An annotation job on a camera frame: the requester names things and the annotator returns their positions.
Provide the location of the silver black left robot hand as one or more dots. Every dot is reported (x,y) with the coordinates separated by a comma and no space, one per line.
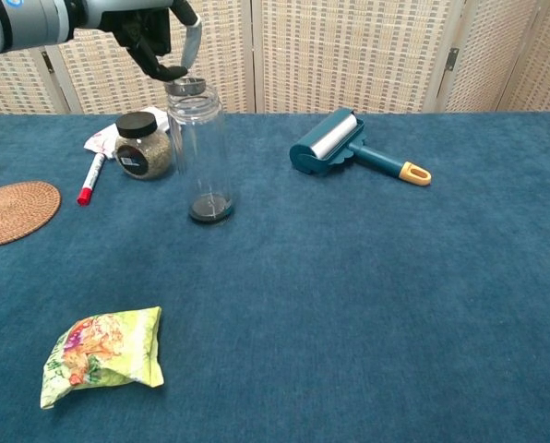
(141,27)

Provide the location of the small metal strainer lid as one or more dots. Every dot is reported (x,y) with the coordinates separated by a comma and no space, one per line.
(185,87)

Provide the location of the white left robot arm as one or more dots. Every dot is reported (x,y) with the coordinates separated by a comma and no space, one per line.
(21,23)

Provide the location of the tall clear glass jar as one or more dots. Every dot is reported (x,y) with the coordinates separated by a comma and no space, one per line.
(201,152)

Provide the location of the dark metal screen hinge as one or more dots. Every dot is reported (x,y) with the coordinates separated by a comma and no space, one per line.
(47,62)
(451,59)

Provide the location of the glass jar with black lid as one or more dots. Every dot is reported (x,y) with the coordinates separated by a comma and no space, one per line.
(141,147)

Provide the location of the white pink tissue packet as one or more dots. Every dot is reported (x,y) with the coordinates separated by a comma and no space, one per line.
(99,140)

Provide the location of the white marker with red cap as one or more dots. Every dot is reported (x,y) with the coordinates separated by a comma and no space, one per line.
(92,177)

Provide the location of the woven folding screen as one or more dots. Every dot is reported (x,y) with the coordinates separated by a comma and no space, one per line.
(339,55)

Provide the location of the teal lint roller yellow tip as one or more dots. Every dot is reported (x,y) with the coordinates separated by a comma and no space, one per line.
(323,147)

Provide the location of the round woven rattan coaster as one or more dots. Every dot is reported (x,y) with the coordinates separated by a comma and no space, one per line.
(14,212)

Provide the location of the yellow green snack bag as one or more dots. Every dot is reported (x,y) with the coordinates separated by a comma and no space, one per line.
(104,350)

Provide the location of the blue table cloth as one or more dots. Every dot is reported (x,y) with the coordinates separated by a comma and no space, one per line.
(349,300)

